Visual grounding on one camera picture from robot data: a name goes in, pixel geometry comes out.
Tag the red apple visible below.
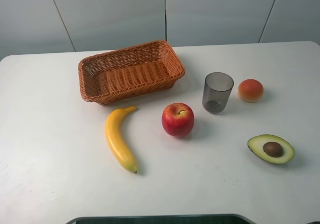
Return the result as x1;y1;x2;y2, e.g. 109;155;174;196
161;103;195;138

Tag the brown wicker basket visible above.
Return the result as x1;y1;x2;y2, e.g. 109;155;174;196
78;40;186;105

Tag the grey translucent plastic cup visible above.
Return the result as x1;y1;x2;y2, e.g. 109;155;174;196
202;72;234;114

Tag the yellow banana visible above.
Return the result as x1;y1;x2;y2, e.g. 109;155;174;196
104;106;138;174

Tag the orange bread bun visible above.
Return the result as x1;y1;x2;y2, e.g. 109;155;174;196
237;79;264;103

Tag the halved avocado with pit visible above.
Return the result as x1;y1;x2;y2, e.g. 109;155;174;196
247;134;295;164

